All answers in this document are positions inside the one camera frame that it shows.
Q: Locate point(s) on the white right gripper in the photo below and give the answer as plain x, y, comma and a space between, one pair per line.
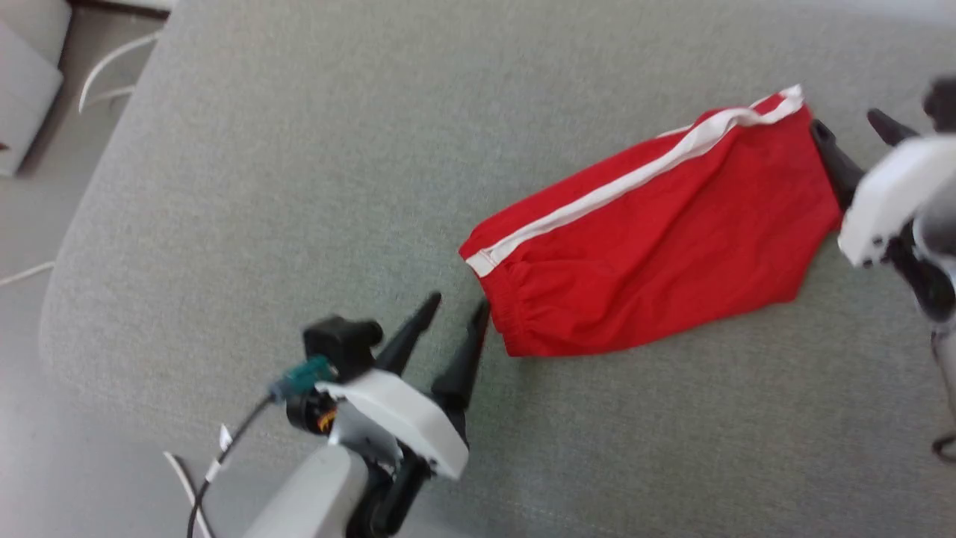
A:
889, 202

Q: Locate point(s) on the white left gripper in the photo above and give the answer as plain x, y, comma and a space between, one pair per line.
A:
407, 418

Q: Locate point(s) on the red shorts with white stripes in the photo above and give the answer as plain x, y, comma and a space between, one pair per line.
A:
657, 239

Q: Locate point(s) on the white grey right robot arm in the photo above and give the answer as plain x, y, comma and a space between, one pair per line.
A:
937, 284

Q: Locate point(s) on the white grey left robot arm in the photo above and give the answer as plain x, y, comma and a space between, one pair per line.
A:
314, 501

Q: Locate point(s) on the grey green sofa cushion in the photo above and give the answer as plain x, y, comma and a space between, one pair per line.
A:
299, 187

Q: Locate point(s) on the grey furniture block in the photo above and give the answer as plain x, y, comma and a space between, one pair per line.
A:
26, 75

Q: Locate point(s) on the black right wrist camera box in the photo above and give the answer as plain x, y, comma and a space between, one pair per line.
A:
942, 104

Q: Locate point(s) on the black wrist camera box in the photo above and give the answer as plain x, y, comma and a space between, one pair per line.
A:
340, 347
942, 104

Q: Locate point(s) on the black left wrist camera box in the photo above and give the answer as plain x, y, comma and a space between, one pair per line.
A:
340, 347

